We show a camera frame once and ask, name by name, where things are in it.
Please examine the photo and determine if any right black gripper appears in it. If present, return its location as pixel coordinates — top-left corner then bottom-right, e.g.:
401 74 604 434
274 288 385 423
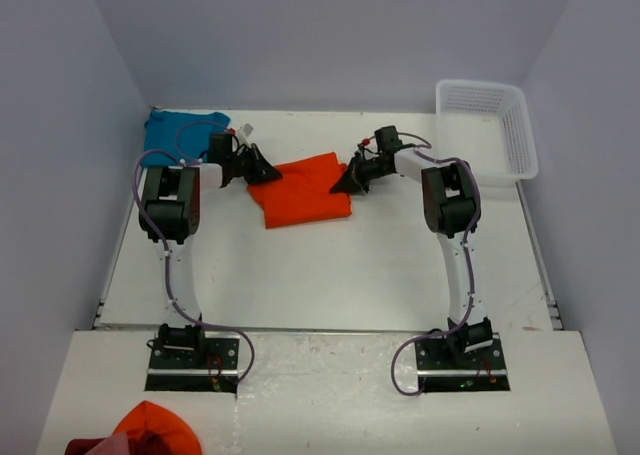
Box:
331 153 392 195

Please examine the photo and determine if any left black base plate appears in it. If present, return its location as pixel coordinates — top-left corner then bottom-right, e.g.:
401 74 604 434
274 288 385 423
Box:
144 337 240 394

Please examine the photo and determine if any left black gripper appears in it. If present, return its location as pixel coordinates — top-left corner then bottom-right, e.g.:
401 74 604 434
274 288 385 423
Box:
226 144 280 186

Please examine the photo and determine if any pink cloth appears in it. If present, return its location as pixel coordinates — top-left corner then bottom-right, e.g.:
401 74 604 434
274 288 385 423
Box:
86 433 130 455

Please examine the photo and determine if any dark red cloth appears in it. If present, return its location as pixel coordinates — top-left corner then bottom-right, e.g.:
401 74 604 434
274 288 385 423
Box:
64 438 105 455

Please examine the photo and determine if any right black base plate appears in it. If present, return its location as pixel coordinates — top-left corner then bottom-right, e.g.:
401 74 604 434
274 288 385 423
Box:
415 334 511 394

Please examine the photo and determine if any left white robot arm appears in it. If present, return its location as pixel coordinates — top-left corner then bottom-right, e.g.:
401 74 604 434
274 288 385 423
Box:
132 124 282 368

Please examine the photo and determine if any orange cloth in pile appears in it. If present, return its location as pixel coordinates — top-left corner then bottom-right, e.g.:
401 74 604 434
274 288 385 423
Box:
112 401 203 455

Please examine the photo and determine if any orange t shirt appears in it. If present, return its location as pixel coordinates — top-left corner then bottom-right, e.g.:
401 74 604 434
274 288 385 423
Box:
247 152 352 229

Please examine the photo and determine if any folded blue t shirt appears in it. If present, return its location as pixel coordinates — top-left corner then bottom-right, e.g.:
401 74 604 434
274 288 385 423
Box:
144 110 231 161

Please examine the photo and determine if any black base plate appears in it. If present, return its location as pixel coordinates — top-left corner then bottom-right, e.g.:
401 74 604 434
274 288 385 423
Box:
415 334 511 394
144 337 240 394

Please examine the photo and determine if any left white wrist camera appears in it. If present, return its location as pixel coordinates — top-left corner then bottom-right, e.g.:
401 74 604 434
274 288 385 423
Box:
236 124 254 141

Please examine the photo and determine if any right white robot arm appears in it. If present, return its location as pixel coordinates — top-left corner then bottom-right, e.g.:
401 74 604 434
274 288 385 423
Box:
330 126 493 368

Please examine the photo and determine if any white plastic basket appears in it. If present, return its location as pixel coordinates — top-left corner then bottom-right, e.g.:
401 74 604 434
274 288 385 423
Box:
435 79 539 186

